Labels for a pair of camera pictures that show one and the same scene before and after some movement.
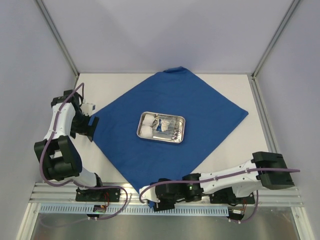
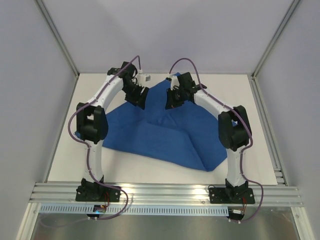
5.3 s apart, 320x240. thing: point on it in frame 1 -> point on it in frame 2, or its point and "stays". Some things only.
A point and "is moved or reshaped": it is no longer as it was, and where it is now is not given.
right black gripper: (163, 204) -> (175, 95)
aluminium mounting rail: (160, 196) stays
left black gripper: (86, 129) -> (138, 99)
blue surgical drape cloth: (208, 115) is moved or reshaped
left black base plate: (98, 195) stays
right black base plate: (228, 196) stays
